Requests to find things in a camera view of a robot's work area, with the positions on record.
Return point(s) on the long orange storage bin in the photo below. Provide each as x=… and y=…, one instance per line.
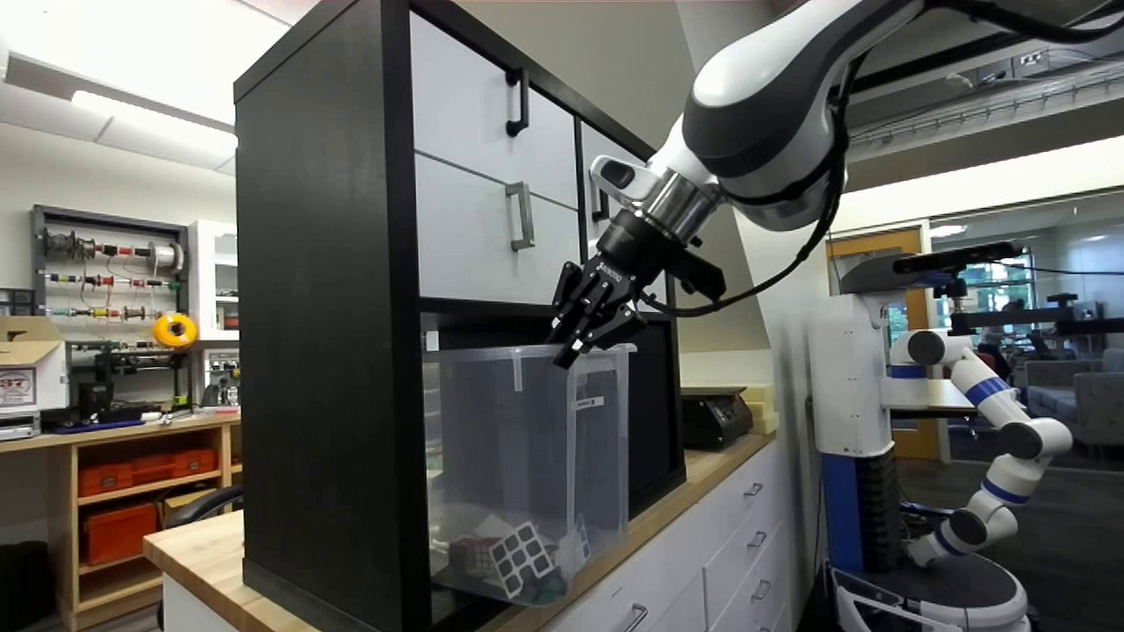
x=140, y=472

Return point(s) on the dark puzzle cube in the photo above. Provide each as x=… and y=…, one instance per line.
x=472, y=565

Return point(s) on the clear storage box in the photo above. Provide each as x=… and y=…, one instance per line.
x=528, y=444

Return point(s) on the white stickered puzzle cube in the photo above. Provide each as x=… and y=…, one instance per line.
x=521, y=557

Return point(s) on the black shelf cabinet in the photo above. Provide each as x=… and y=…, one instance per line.
x=329, y=328

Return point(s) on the short orange storage bin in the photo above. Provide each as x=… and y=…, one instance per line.
x=117, y=532

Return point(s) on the black bench machine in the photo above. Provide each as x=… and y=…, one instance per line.
x=109, y=381

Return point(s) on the yellow tape roll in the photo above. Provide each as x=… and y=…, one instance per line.
x=167, y=330

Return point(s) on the white shelf drawer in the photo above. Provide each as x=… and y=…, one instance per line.
x=468, y=108
x=468, y=234

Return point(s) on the white base cabinet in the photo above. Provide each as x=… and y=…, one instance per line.
x=723, y=565

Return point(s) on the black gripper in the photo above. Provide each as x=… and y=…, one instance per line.
x=643, y=252

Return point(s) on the black device on counter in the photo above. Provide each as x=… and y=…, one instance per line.
x=713, y=419

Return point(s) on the wooden workbench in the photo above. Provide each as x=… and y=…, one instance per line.
x=48, y=467

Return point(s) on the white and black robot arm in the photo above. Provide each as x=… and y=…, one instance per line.
x=773, y=108

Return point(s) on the white wooden-edged table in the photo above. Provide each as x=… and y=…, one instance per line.
x=680, y=494

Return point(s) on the white and blue mobile robot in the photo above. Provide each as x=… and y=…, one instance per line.
x=854, y=398

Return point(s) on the white box device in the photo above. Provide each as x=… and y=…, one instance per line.
x=30, y=391

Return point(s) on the grey tool wall panel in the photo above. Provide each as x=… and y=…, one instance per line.
x=107, y=267

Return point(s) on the brown cardboard box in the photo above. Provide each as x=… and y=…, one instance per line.
x=27, y=340

